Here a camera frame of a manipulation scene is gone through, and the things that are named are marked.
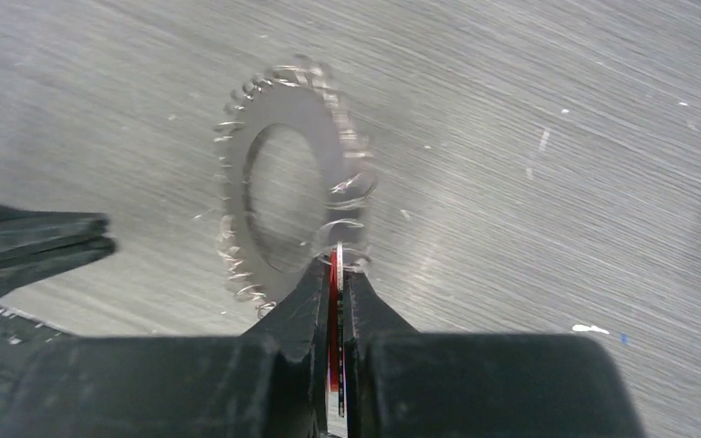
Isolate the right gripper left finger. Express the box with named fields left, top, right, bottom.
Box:
left=0, top=261, right=327, bottom=437

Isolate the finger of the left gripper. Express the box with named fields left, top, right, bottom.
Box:
left=0, top=204, right=109, bottom=253
left=0, top=236, right=117, bottom=298

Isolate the red headed key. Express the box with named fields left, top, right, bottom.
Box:
left=328, top=242, right=346, bottom=418

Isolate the metal disc with keyrings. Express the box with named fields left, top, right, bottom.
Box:
left=213, top=54, right=378, bottom=318

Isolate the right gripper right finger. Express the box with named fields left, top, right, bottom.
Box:
left=343, top=274, right=645, bottom=437

